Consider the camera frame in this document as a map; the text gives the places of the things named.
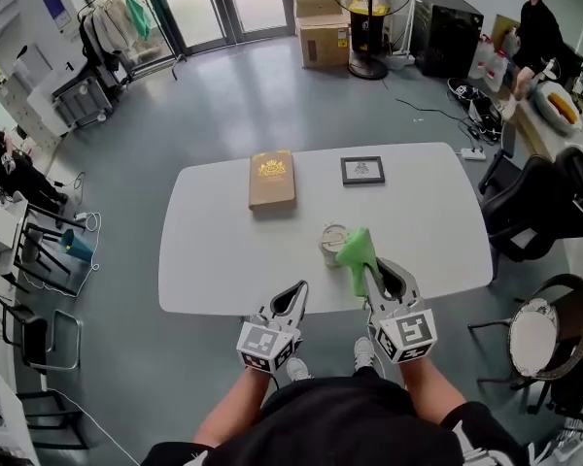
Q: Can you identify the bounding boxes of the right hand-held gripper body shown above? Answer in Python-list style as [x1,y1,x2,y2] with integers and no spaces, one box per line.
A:
[367,294,439,366]

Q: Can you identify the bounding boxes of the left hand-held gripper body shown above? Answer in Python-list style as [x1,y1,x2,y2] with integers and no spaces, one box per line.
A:
[235,306,303,373]

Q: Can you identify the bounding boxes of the green cloth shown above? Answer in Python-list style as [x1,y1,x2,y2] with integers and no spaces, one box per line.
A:
[334,227,385,300]

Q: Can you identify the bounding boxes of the paper cup with lid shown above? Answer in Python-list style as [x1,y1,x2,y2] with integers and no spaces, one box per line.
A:
[318,221,354,269]

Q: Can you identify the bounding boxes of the person's right forearm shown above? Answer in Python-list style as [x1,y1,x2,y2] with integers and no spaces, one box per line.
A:
[400,356,467,426]

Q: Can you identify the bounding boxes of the person's left forearm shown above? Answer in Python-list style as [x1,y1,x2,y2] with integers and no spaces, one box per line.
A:
[192,365,273,449]

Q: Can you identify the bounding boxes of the person's left white shoe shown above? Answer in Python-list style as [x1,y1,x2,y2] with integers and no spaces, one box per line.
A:
[285,356,312,383]

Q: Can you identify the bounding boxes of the person's white shoe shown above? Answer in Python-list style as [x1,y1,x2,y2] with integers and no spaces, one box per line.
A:
[285,356,312,383]
[353,336,376,372]

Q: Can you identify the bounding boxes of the person's right white shoe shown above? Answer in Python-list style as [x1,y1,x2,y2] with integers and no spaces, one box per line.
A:
[353,336,376,372]

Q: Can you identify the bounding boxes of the person's black clothing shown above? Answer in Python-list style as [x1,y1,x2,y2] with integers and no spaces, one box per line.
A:
[140,374,531,466]

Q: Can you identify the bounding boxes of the brown hardcover book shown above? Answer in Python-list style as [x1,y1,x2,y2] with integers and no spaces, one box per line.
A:
[247,149,297,213]

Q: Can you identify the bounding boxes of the white seat cushion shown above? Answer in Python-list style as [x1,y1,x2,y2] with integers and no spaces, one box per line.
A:
[508,298,559,376]

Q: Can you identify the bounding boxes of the black office chair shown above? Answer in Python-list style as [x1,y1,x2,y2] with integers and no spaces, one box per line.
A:
[478,146,583,261]

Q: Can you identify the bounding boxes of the dark wicker chair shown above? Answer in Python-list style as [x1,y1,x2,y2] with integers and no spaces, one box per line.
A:
[468,273,583,415]

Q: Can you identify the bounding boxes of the black backpack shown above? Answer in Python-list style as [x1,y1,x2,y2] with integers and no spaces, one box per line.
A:
[446,78,501,116]

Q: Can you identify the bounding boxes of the teal waste bin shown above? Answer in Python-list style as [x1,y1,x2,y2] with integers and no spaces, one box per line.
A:
[60,228,97,263]

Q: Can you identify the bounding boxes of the black cantilever chair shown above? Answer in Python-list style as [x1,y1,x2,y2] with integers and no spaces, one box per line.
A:
[0,279,84,373]

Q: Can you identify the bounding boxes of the black stool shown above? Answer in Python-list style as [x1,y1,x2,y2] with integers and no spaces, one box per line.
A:
[21,225,72,276]

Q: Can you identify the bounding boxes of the white folding rack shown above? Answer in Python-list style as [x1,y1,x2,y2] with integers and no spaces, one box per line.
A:
[391,0,417,62]

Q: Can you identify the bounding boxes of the black cabinet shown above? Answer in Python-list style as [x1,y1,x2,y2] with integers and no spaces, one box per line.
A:
[412,0,485,80]

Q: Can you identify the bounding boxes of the black bin yellow lid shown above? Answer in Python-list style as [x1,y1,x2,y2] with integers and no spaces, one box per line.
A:
[350,2,389,52]

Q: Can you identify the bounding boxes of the large cardboard box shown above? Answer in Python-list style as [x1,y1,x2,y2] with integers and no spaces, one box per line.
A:
[295,15,352,70]

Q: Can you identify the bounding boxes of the white desk black legs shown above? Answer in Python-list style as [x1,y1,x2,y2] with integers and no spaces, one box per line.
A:
[0,196,86,298]

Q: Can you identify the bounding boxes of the grey cart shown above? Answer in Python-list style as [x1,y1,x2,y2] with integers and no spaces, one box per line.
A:
[52,73,116,128]

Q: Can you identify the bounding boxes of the small cardboard box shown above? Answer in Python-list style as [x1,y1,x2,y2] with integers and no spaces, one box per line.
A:
[293,0,351,18]

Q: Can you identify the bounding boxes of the glass entrance door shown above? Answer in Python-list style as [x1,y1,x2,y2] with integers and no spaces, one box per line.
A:
[143,0,297,55]

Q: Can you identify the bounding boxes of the white locker cabinet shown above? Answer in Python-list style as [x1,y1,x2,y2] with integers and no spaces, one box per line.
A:
[0,44,74,152]

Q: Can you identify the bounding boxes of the green garment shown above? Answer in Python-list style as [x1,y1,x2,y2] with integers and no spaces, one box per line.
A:
[124,0,153,43]

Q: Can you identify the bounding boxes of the clothes rack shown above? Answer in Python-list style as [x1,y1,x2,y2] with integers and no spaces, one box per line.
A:
[77,0,189,82]

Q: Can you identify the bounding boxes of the black picture frame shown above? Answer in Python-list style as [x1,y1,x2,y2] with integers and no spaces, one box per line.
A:
[339,155,387,187]

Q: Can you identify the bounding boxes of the black floor cable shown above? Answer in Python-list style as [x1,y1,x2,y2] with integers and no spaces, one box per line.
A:
[395,97,477,140]

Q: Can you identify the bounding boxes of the white cable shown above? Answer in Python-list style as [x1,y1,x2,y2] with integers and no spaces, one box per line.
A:
[43,388,142,466]
[28,211,102,290]

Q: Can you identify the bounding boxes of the black frame stand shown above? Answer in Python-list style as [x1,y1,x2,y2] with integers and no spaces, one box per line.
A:
[17,388,88,450]

